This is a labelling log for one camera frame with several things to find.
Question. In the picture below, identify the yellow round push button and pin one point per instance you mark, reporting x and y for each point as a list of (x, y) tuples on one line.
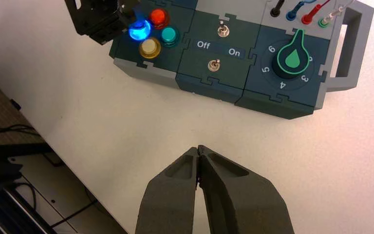
[(149, 47)]

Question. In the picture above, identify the red round push button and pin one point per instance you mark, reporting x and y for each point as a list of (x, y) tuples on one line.
[(158, 16)]

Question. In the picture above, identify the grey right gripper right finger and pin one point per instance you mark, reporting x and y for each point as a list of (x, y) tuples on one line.
[(242, 206)]

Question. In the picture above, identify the red banana plug lead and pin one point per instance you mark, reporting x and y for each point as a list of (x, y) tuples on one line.
[(307, 18)]

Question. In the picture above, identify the blue banana plug lead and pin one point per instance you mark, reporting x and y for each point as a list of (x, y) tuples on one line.
[(291, 14)]

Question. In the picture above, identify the black arm base block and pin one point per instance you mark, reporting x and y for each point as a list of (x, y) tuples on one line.
[(3, 161)]

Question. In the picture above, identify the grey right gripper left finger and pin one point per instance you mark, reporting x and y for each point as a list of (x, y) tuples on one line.
[(169, 206)]

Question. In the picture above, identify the modular dark teal control board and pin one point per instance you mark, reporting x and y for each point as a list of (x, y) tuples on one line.
[(225, 80)]

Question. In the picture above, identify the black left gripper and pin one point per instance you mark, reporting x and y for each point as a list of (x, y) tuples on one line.
[(93, 19)]

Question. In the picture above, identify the green round push button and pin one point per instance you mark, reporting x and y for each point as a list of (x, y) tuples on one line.
[(169, 35)]

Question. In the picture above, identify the small metal toggle switch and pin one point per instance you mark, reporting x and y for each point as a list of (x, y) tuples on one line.
[(222, 31), (212, 66)]

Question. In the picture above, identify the blue round push button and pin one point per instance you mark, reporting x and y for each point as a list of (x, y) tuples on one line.
[(139, 31)]

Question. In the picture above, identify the black green rotary knob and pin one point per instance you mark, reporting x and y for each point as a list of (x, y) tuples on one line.
[(291, 59)]

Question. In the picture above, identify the white perforated mounting plate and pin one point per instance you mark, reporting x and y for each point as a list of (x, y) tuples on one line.
[(64, 197)]

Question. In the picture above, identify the aluminium frame rail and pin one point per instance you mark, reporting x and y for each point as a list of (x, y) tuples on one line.
[(3, 213)]

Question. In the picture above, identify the black banana plug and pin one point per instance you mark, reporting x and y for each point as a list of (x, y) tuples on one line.
[(275, 11)]

